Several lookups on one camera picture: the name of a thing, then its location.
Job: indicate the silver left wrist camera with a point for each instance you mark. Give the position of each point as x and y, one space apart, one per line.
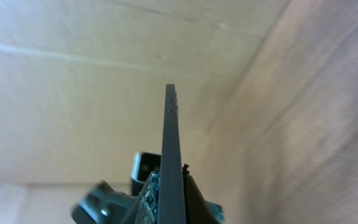
144 163

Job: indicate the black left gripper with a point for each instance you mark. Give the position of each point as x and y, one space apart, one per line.
102 204

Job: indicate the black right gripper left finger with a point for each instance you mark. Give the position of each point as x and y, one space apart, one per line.
144 210

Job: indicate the blue Samsung Galaxy smartphone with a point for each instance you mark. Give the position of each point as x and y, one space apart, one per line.
171 199

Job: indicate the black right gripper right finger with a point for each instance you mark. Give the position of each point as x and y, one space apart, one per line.
198 210

